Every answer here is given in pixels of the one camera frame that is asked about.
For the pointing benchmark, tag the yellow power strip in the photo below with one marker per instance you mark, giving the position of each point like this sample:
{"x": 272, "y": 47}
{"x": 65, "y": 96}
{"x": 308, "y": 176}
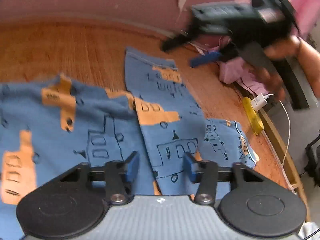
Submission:
{"x": 253, "y": 117}

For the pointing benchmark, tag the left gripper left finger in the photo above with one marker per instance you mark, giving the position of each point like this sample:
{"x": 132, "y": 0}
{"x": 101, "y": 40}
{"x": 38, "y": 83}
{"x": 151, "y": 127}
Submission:
{"x": 119, "y": 177}

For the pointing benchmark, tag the blue patterned children's pants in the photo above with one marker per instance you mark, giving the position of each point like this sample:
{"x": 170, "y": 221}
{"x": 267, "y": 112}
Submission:
{"x": 49, "y": 127}

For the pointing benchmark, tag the white charger plug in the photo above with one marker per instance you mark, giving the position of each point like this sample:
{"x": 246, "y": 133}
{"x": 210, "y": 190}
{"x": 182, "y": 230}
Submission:
{"x": 259, "y": 102}

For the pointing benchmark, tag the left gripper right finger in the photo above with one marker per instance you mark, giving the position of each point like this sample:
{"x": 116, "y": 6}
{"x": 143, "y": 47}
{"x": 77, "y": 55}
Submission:
{"x": 205, "y": 174}

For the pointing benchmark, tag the pink cloth pile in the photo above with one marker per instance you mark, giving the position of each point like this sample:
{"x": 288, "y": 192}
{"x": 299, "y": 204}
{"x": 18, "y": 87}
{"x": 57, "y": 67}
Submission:
{"x": 235, "y": 71}

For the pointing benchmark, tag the right forearm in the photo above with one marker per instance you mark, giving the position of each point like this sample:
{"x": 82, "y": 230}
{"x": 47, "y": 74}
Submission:
{"x": 309, "y": 60}

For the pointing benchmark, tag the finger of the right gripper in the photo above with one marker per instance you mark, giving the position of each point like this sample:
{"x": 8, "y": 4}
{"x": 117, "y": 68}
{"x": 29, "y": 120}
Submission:
{"x": 177, "y": 41}
{"x": 211, "y": 56}

